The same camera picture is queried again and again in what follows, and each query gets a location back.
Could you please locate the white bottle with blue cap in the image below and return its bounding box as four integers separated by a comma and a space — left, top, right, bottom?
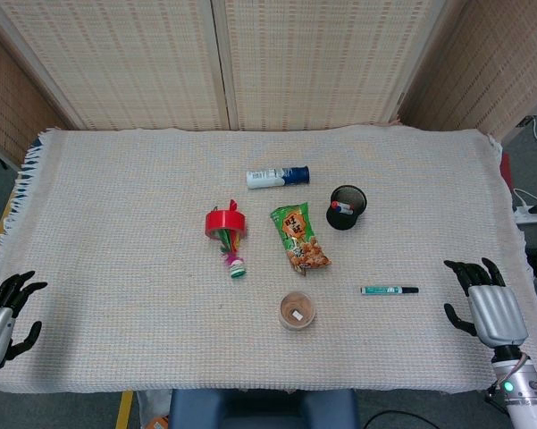
246, 165, 311, 190

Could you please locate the red tape roll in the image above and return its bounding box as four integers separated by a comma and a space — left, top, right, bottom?
205, 207, 248, 240

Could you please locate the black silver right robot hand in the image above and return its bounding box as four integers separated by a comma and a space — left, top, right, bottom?
442, 257, 531, 348

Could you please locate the narrow woven screen panel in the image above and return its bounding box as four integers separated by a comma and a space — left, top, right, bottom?
0, 20, 69, 170

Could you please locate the red table frame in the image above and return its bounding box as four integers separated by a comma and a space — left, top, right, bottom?
500, 150, 514, 192

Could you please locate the green white marker pen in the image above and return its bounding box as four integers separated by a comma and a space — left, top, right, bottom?
360, 285, 420, 297

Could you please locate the green snack bag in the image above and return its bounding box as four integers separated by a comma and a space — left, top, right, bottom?
269, 201, 332, 276

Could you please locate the white power strip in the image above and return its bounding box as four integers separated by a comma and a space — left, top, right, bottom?
512, 205, 537, 225

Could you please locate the colourful feather shuttlecock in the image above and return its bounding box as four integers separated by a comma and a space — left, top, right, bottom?
212, 199, 248, 281

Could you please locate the thin black cable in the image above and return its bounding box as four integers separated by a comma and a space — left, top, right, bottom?
365, 409, 435, 429

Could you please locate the beige woven tablecloth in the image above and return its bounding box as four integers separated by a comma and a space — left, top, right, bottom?
0, 124, 537, 396

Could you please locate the clear plastic jar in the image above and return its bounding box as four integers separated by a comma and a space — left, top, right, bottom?
279, 290, 317, 332

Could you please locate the black mesh pen holder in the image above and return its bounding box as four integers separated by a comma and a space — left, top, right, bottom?
325, 185, 368, 231

